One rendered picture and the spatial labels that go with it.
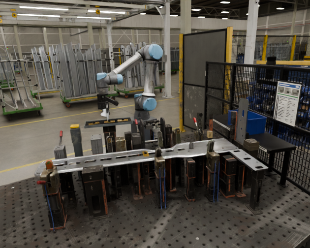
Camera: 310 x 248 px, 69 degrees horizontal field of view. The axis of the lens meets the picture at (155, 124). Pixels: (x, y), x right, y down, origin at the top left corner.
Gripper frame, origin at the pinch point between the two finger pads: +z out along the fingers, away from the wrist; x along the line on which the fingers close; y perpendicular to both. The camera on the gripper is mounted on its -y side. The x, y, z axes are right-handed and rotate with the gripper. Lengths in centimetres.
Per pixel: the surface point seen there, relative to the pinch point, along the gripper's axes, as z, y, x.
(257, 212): 49, -90, 69
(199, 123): 6, -70, 13
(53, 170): 13, 29, 56
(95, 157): 19.0, 9.8, 29.6
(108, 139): 10.1, -0.1, 20.8
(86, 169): 16, 12, 52
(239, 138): 16, -98, 26
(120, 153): 19.0, -7.5, 27.8
